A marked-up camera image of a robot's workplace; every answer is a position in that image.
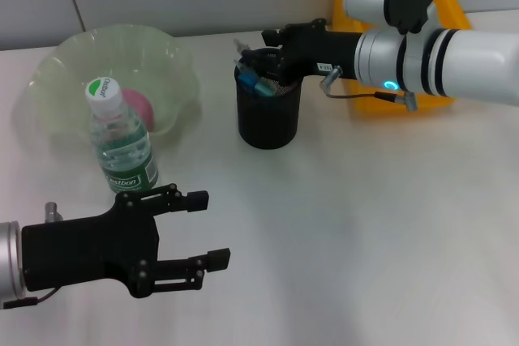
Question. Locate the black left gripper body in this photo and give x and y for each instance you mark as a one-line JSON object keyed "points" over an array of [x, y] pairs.
{"points": [[89, 253]]}

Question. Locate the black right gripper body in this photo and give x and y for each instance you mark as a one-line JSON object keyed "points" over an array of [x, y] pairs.
{"points": [[320, 52]]}

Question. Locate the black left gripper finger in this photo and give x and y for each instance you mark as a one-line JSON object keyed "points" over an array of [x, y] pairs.
{"points": [[182, 202], [190, 269]]}

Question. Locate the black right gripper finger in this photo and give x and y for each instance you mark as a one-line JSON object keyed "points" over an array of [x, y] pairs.
{"points": [[263, 60], [275, 35]]}

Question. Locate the transparent plastic ruler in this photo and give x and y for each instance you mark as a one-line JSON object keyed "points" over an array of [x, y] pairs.
{"points": [[241, 52]]}

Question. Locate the blue capped scissors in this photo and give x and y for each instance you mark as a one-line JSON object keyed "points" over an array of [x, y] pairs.
{"points": [[255, 86]]}

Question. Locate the clear plastic water bottle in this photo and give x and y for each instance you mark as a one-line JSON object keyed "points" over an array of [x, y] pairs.
{"points": [[121, 139]]}

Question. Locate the pink peach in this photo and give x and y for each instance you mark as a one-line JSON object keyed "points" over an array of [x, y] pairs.
{"points": [[142, 105]]}

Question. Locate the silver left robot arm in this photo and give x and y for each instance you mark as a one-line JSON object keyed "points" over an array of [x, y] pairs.
{"points": [[10, 261]]}

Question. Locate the black mesh pen holder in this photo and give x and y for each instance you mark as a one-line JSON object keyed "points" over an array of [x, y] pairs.
{"points": [[267, 119]]}

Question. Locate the pale green glass fruit plate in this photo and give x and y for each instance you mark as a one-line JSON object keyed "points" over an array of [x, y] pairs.
{"points": [[162, 58]]}

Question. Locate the yellow plastic bin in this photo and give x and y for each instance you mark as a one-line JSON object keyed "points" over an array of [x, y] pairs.
{"points": [[450, 1]]}

